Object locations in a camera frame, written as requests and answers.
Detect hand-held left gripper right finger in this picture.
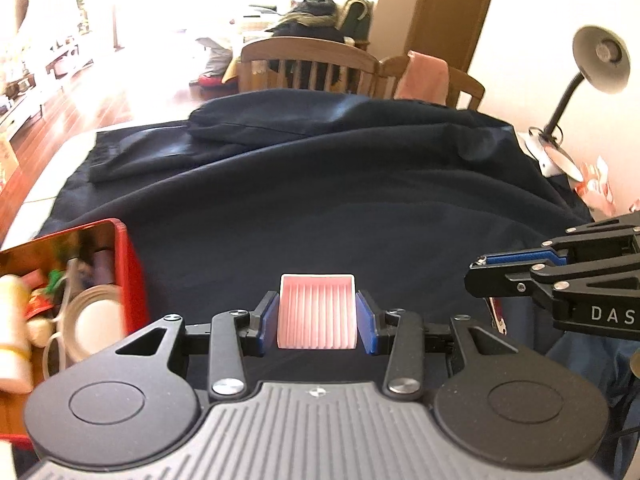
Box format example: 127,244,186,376
355,290,523,402

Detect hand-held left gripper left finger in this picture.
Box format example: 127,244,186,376
114,290,281,402

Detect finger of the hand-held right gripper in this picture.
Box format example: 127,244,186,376
465,252,640,299
482,212,640,267

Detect pink ribbed box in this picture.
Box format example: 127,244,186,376
276,273,360,351

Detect red tin box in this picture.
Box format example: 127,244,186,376
0,218,151,448

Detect white sunglasses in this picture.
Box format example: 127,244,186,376
42,257,83,386

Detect red snack packet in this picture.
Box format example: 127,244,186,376
25,290,56,318

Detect cream plastic bottle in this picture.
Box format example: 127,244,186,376
0,275,33,393

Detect orange white tissue pack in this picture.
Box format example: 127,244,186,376
574,156,618,211

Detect white bowl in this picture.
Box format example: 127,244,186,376
540,141,584,182

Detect dark blue cloth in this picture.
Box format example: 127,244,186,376
37,89,640,411

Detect wooden dining chair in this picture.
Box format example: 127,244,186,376
237,36,382,98
380,52,486,111

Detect pink towel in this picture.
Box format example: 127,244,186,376
395,51,451,106

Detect grey desk lamp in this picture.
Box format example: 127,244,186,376
524,25,632,161

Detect dark clothes pile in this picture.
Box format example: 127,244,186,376
272,0,373,43

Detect orange gift box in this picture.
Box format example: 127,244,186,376
0,132,18,183

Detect wooden television cabinet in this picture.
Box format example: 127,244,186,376
0,40,96,131

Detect green potted plant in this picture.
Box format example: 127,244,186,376
75,0,96,36

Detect brown wooden door frame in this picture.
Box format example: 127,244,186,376
375,0,501,73

